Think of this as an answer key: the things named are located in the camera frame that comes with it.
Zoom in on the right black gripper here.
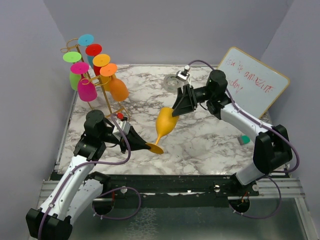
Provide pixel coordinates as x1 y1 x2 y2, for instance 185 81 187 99
169 84 214 118

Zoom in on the yellow wine glass front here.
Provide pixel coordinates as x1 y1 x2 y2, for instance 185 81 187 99
146 107 180 155

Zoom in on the yellow wine glass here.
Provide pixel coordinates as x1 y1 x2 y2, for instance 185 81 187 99
146 107 180 155
92 53 111 92

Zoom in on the orange wine glass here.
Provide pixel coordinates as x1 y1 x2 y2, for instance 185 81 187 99
99 63 129 102

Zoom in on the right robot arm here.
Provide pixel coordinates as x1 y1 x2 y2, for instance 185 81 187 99
172 69 293 196

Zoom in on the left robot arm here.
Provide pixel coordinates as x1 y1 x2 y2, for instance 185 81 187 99
25 110 151 240

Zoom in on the pink wine glass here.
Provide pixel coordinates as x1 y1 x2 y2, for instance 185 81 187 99
69 62 98 102

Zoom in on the yellow wine glass rear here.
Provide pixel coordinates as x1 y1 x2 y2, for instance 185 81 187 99
92 53 111 92

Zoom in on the red wine glass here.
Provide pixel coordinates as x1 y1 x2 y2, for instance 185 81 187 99
85 43 103 73

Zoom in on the green wine glass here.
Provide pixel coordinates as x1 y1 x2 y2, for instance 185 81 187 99
62 51 82 91

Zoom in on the cyan wine glass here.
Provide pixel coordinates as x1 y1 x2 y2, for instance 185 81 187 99
77 34 94 69

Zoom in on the clear tape roll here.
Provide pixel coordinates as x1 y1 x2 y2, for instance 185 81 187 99
163 74 184 94

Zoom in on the green grey eraser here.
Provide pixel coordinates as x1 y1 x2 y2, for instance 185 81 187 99
237 135 251 146

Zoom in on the yellow framed whiteboard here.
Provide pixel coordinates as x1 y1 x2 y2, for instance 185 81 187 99
217 46 290 118

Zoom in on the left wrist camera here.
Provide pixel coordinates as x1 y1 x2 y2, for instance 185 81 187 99
112 112 131 140

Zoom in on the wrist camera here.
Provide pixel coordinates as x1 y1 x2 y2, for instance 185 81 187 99
112 112 131 140
175 65 191 85

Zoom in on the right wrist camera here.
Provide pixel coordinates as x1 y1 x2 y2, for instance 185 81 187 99
175 65 191 85

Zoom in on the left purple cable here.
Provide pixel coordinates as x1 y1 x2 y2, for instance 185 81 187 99
37 117 142 240

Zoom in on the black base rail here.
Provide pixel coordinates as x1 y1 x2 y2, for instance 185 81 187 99
48 171 261 210

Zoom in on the gold wire glass rack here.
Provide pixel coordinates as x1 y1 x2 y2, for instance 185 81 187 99
60 37 130 118

